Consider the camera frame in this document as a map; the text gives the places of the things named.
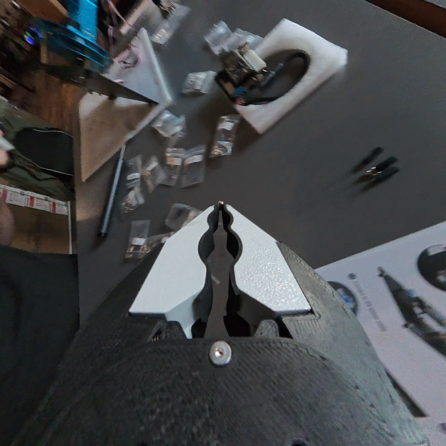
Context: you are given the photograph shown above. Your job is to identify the dark grey desk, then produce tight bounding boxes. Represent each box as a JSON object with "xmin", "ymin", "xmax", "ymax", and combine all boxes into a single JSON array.
[{"xmin": 71, "ymin": 0, "xmax": 446, "ymax": 325}]

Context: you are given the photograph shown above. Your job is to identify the black control circuit board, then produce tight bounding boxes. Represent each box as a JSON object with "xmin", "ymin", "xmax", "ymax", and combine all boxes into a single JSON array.
[{"xmin": 214, "ymin": 43, "xmax": 290, "ymax": 107}]

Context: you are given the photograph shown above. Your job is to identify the black power cable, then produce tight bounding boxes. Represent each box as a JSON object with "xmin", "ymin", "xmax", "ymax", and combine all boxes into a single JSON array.
[{"xmin": 244, "ymin": 49, "xmax": 311, "ymax": 105}]

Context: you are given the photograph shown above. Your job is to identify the printed instruction sheet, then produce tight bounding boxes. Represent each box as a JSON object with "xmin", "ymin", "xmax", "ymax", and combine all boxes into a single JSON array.
[{"xmin": 315, "ymin": 221, "xmax": 446, "ymax": 446}]

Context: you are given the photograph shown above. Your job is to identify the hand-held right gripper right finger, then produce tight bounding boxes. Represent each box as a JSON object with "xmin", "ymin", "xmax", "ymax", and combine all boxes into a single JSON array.
[{"xmin": 223, "ymin": 204, "xmax": 312, "ymax": 320}]

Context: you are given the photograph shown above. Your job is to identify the white foam block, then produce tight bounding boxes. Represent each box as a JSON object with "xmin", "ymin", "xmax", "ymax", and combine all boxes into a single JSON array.
[{"xmin": 232, "ymin": 18, "xmax": 349, "ymax": 134}]

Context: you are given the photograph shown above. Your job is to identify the blue hobby robot arm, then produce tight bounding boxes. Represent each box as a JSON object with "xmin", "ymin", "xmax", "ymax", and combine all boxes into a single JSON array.
[{"xmin": 21, "ymin": 0, "xmax": 174, "ymax": 105}]

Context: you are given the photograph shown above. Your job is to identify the white foam sheet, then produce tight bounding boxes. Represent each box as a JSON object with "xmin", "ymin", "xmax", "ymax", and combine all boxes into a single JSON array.
[{"xmin": 77, "ymin": 93, "xmax": 168, "ymax": 183}]

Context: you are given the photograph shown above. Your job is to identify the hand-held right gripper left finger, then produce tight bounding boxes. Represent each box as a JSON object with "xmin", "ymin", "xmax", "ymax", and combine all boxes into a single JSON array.
[{"xmin": 129, "ymin": 205, "xmax": 221, "ymax": 339}]

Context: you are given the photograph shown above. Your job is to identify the black screwdriver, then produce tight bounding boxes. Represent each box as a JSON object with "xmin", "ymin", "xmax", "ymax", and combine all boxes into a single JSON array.
[{"xmin": 97, "ymin": 144, "xmax": 127, "ymax": 239}]

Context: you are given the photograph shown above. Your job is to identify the scattered clear screw bags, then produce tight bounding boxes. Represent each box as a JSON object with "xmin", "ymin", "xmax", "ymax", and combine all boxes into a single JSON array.
[{"xmin": 118, "ymin": 3, "xmax": 265, "ymax": 260}]

